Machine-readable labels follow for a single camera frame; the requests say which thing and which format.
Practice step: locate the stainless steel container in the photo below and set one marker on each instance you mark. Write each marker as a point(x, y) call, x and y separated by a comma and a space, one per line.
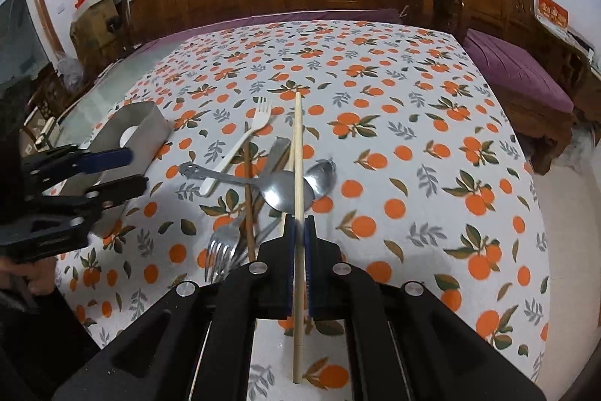
point(150, 131)

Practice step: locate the small metal spoon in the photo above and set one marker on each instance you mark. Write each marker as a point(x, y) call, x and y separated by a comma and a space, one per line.
point(321, 180)

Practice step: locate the purple armchair cushion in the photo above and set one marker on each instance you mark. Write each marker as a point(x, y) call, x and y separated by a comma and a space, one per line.
point(516, 67)

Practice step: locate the clear plastic bag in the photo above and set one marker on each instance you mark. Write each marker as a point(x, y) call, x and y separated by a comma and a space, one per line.
point(70, 74)

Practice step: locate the thin metal utensil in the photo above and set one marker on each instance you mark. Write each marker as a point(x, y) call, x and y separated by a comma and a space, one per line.
point(263, 234)

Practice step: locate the large metal spoon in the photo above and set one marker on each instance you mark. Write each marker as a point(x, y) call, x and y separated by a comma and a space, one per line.
point(281, 194)

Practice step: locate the red box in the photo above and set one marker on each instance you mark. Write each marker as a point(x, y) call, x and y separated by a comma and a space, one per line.
point(551, 12)

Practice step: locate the light wooden chopstick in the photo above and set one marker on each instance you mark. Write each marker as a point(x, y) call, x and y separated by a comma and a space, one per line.
point(296, 147)

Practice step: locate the dark brown chopstick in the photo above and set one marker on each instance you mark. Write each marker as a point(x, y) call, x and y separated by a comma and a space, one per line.
point(249, 206)

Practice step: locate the orange print tablecloth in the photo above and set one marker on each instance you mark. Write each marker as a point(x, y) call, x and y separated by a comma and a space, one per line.
point(399, 100)

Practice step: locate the person's left hand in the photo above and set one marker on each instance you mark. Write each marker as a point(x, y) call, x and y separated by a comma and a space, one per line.
point(35, 276)

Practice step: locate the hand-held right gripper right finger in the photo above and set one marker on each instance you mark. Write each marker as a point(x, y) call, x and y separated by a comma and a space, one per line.
point(311, 269)

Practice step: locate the white plastic fork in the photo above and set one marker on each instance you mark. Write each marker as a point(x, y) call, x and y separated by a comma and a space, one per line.
point(239, 142)

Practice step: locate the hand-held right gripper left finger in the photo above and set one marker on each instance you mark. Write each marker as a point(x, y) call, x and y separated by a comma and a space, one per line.
point(290, 269)

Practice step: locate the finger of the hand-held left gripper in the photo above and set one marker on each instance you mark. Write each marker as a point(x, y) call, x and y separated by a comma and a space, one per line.
point(108, 160)
point(122, 186)

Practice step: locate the long purple sofa cushion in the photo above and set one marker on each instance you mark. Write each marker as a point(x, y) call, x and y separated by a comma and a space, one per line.
point(328, 16)

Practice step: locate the metal fork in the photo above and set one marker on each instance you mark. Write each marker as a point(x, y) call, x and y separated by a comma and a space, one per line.
point(220, 247)

